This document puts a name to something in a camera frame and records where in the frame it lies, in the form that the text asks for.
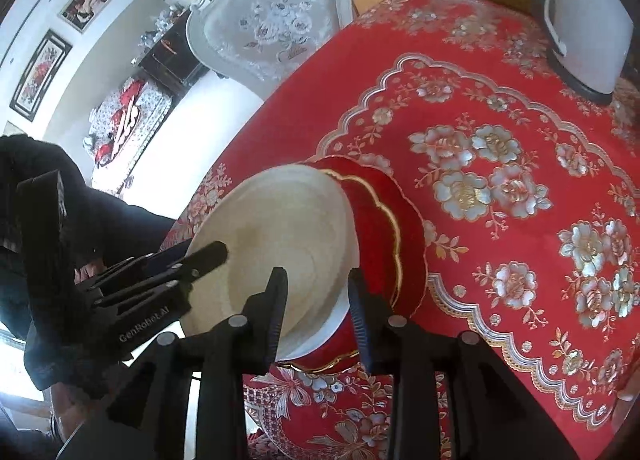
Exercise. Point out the person's left hand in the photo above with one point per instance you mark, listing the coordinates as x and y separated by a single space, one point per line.
89 271

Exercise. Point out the framed figure picture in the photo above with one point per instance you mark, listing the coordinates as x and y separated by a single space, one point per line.
89 2

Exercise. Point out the white ornate chair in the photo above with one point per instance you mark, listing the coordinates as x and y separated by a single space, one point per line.
265 34

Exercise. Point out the framed flower picture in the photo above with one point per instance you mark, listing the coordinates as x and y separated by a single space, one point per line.
41 74

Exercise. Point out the silver ornament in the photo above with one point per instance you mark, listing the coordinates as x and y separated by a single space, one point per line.
162 24

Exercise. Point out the dark wooden cabinet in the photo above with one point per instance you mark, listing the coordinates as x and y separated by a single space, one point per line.
167 64

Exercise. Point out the floral covered sofa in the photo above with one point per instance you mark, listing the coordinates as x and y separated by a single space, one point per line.
135 124

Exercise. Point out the red floral tablecloth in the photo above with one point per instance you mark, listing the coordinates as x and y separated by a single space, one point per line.
500 250

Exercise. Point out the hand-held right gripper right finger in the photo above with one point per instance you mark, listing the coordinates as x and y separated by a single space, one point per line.
358 311

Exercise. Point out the red scalloped plate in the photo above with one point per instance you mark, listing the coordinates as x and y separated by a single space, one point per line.
380 240

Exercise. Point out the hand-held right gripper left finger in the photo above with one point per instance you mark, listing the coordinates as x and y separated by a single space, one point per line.
277 311

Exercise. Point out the pale pink electric kettle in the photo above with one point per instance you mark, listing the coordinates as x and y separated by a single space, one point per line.
585 14

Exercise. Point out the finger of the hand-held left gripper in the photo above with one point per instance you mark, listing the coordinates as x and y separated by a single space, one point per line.
210 255

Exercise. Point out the cream plate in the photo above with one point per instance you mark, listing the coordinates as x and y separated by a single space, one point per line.
280 225

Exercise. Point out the large white plate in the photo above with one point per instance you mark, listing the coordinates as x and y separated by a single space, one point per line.
327 335

